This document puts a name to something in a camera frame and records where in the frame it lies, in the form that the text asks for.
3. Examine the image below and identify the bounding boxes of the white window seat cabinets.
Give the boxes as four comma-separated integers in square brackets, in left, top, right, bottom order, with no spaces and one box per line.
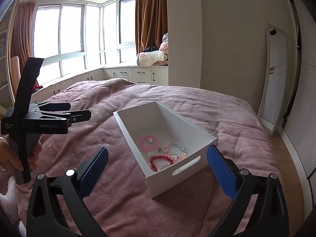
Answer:
[31,66,169,103]

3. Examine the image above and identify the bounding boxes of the pink bead bracelet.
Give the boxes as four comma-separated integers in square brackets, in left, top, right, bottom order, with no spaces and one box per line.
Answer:
[138,134,160,152]

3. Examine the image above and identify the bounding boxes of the left brown curtain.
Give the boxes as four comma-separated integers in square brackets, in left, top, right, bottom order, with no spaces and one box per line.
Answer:
[10,1,35,93]

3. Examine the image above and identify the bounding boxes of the window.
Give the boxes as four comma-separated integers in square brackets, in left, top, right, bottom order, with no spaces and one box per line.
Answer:
[32,0,137,85]

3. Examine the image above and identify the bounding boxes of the person's left hand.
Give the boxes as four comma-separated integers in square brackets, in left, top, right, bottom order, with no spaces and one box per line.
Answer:
[0,136,42,176]

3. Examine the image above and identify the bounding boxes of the white storage box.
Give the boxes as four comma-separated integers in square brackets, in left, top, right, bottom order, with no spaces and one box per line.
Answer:
[114,102,217,198]

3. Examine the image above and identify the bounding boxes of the brown curtain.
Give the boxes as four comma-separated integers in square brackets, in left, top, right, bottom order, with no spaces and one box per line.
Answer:
[10,1,35,93]
[135,0,168,53]

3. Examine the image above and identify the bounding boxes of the colourful bead bracelet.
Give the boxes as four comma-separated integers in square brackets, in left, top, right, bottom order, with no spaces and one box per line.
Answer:
[163,141,189,161]

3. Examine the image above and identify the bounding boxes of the red bead bracelet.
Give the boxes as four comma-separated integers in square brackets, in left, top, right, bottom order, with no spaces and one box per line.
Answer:
[149,154,176,172]

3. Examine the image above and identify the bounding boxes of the pile of folded bedding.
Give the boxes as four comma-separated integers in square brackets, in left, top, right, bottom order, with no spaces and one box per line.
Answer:
[137,33,169,67]

